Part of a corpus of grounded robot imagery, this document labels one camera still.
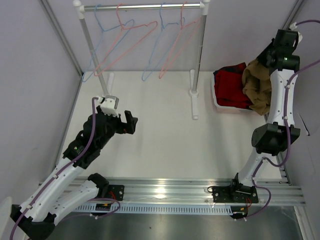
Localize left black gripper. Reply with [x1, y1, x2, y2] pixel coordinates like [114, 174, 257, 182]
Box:
[96, 105, 137, 150]

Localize right blue wire hanger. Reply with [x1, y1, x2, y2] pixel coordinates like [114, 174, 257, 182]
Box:
[141, 2, 186, 82]

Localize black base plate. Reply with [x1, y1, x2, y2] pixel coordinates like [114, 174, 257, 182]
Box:
[107, 184, 125, 201]
[207, 186, 259, 204]

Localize pink wire hanger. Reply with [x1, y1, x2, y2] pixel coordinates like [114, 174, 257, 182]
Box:
[158, 1, 201, 79]
[92, 2, 159, 77]

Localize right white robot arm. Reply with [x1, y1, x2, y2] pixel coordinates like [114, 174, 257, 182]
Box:
[228, 29, 300, 202]

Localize aluminium mounting rail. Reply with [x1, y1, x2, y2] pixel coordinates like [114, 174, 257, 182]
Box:
[107, 177, 306, 207]

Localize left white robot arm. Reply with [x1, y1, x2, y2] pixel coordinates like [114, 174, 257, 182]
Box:
[9, 109, 138, 240]

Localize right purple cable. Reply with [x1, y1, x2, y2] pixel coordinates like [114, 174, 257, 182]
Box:
[232, 18, 320, 222]

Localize white slotted cable duct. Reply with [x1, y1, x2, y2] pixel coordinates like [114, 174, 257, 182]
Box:
[74, 203, 233, 216]

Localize leftmost blue wire hanger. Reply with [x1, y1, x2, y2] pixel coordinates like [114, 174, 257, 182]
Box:
[81, 4, 136, 83]

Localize white plastic basket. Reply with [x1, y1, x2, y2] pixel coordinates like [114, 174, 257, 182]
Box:
[211, 71, 258, 115]

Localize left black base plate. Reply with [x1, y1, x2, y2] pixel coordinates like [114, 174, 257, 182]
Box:
[107, 184, 125, 201]

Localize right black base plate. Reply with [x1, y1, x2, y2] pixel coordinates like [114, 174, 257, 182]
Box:
[207, 186, 259, 204]

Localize red folded garment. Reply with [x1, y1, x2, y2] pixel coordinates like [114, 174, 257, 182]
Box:
[213, 62, 252, 110]

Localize metal clothes rack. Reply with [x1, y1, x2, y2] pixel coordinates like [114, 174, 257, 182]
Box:
[72, 0, 210, 120]

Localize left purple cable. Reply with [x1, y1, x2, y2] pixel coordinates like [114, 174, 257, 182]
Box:
[9, 96, 121, 240]

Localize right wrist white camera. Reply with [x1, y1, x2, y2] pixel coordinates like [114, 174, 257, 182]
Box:
[289, 22, 303, 44]

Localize blue wire hanger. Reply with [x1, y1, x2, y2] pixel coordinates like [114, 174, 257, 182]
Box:
[81, 4, 136, 83]
[141, 2, 186, 82]

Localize purple cable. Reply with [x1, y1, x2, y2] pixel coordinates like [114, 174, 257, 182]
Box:
[232, 18, 320, 222]
[9, 96, 121, 240]

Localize tan brown skirt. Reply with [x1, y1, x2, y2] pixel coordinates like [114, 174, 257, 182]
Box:
[242, 59, 272, 116]

